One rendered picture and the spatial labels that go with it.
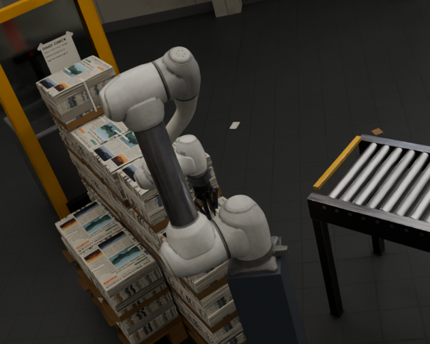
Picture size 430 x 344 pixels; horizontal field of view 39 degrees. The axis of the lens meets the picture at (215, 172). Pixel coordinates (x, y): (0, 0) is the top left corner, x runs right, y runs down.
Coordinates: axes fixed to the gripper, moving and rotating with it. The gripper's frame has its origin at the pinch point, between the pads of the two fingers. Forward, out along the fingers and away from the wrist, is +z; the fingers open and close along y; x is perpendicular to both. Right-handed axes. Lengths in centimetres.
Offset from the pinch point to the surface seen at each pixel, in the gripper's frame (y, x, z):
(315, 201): -47, 10, 16
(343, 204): -53, 21, 16
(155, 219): 15.7, -26.8, 5.5
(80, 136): 16, -103, -10
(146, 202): 16.6, -27.8, -4.8
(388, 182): -77, 26, 16
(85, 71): -6, -125, -33
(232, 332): 9, 2, 66
